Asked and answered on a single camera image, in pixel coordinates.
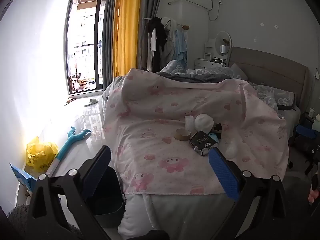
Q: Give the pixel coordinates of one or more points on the black framed balcony door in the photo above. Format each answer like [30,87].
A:
[85,42]

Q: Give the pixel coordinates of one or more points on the pink printed blanket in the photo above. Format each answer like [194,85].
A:
[175,115]

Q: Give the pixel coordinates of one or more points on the black hanging garment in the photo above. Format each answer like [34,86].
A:
[160,45]

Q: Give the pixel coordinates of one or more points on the blue storage box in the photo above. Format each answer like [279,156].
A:
[306,131]

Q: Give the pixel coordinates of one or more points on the beige hanging coat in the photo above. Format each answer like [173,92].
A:
[171,40]

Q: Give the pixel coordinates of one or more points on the blue plush toy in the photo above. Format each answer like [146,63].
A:
[72,140]

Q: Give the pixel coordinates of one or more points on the light blue hanging garment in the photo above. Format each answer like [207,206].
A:
[182,45]

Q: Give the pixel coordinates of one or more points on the grey curtain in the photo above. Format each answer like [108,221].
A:
[110,30]
[147,5]

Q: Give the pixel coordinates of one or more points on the dark plastic trash bin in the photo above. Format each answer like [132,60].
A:
[110,192]

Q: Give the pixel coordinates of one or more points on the yellow plastic bag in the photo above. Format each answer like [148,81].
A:
[41,155]

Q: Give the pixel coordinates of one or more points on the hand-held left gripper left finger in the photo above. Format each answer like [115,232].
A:
[96,171]

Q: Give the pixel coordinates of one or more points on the pink plush toy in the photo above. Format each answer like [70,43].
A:
[312,196]

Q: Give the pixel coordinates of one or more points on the white hanging garment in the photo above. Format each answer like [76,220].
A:
[152,47]

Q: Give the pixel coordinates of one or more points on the grey upholstered headboard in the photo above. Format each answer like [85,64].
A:
[275,72]

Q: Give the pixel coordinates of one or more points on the white vanity table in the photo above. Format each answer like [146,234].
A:
[202,62]

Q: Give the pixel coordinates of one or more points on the white table lamp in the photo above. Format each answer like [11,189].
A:
[223,48]

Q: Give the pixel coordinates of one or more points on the black cardboard box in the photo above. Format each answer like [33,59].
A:
[200,140]

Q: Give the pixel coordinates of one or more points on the yellow curtain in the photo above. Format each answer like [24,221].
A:
[126,30]

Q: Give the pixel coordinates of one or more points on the white air conditioner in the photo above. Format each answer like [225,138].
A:
[196,1]

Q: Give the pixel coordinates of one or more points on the white wad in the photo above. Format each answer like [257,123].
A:
[203,123]

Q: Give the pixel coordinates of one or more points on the dark grey blanket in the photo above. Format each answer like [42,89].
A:
[190,77]

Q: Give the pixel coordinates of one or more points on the white foam wrap piece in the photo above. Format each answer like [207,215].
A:
[190,123]

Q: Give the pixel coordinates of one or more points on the clothes rack rail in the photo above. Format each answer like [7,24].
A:
[181,26]

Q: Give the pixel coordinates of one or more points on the round vanity mirror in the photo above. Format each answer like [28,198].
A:
[222,38]

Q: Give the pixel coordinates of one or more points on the grey pillow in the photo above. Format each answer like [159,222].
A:
[237,71]

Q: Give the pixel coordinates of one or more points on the blue printed bag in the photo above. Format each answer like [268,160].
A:
[23,177]

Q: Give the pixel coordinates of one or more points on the blue white wrapper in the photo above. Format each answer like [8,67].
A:
[215,137]

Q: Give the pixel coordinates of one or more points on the brown cardboard tape roll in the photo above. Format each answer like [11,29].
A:
[181,138]

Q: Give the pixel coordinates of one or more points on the grey blue patterned quilt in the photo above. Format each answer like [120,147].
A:
[270,92]

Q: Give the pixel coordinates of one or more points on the pale green slipper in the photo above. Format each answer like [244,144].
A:
[91,102]

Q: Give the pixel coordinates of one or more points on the dark small wrapper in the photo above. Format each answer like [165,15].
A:
[218,128]

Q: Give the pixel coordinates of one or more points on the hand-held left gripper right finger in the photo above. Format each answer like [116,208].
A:
[223,175]

